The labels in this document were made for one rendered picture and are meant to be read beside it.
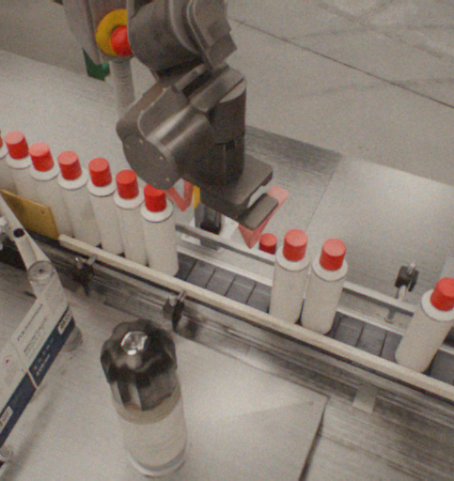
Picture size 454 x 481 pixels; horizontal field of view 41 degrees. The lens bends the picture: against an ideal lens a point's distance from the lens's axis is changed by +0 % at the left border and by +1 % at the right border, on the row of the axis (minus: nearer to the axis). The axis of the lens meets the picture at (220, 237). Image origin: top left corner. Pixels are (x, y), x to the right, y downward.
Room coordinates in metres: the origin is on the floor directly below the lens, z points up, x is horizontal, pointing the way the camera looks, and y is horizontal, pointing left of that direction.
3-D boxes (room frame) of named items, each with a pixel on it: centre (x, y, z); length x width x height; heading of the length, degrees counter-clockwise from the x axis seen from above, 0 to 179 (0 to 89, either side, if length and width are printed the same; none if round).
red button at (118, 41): (0.63, 0.11, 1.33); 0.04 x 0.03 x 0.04; 120
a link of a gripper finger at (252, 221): (0.42, -0.03, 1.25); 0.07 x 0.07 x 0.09; 54
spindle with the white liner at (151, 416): (0.31, 0.09, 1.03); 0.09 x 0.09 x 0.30
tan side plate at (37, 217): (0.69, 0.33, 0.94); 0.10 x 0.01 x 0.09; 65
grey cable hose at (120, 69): (0.75, 0.15, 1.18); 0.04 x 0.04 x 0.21
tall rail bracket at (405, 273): (0.52, -0.29, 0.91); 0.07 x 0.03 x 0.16; 155
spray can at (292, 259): (0.52, -0.11, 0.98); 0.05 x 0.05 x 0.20
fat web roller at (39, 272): (0.48, 0.25, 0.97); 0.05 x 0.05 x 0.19
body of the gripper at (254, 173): (0.45, 0.00, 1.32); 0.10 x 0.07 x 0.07; 54
